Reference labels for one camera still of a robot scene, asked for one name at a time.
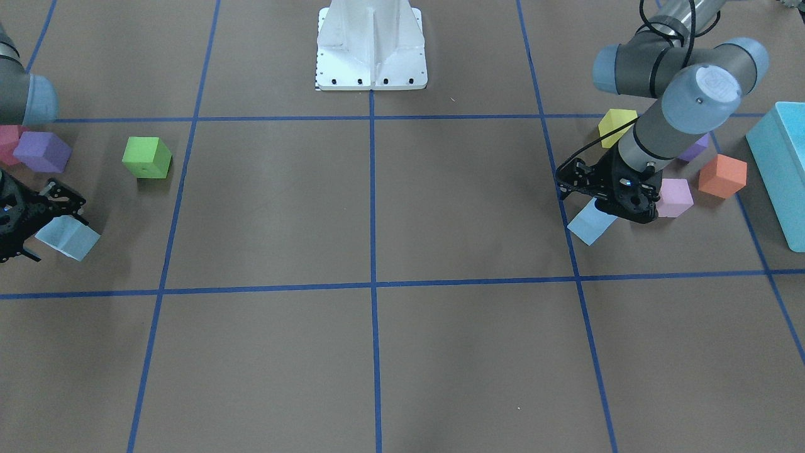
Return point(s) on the cyan plastic bin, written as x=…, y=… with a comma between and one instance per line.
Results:
x=777, y=144

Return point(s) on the orange foam block near cyan bin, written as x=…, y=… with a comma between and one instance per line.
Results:
x=723, y=176

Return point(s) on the green foam block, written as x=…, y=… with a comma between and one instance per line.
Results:
x=147, y=157

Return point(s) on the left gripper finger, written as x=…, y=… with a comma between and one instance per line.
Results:
x=571, y=177
x=601, y=208

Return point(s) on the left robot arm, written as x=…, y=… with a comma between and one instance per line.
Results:
x=694, y=91

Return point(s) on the white pillar with base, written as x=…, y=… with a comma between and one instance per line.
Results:
x=370, y=45

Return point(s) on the light blue block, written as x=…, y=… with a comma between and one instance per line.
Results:
x=590, y=223
x=69, y=236

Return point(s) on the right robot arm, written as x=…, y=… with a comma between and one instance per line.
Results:
x=29, y=99

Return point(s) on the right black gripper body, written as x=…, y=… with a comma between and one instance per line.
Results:
x=14, y=212

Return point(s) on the purple foam block near cyan bin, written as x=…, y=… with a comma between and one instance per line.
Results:
x=694, y=150

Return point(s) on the yellow foam block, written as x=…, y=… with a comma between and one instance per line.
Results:
x=614, y=119

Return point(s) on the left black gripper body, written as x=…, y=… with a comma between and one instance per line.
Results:
x=605, y=178

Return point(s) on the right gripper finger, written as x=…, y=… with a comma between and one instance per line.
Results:
x=61, y=200
x=15, y=247

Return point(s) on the purple foam block near red bin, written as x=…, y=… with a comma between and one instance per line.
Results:
x=43, y=152

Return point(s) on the light pink foam block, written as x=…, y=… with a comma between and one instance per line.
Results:
x=675, y=198

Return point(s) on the dark pink foam block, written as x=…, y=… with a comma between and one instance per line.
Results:
x=10, y=136

